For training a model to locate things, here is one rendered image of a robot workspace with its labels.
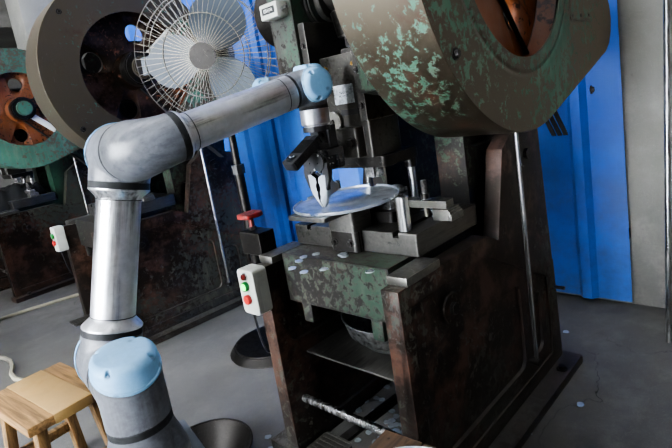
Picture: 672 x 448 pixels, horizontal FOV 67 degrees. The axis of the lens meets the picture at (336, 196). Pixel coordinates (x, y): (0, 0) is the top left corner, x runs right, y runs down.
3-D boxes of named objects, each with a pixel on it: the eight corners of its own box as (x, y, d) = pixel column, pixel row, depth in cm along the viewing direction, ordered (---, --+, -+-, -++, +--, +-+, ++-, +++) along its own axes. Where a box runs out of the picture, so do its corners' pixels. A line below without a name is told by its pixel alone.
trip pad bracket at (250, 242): (269, 292, 153) (257, 230, 149) (250, 287, 159) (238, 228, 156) (284, 285, 157) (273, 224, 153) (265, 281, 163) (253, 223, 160)
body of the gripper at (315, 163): (346, 168, 133) (340, 122, 131) (324, 174, 127) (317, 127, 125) (325, 168, 138) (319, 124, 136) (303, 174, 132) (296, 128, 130)
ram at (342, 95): (364, 160, 131) (346, 43, 126) (323, 161, 142) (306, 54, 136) (403, 148, 143) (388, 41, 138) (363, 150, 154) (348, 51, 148)
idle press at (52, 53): (120, 383, 221) (9, -37, 188) (54, 333, 292) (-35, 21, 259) (356, 265, 323) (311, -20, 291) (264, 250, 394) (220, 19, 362)
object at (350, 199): (271, 216, 134) (271, 214, 134) (333, 188, 157) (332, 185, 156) (363, 217, 117) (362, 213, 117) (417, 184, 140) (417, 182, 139)
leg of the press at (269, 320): (296, 461, 154) (239, 173, 138) (272, 447, 162) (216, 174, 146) (452, 332, 218) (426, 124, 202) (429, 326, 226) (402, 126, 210)
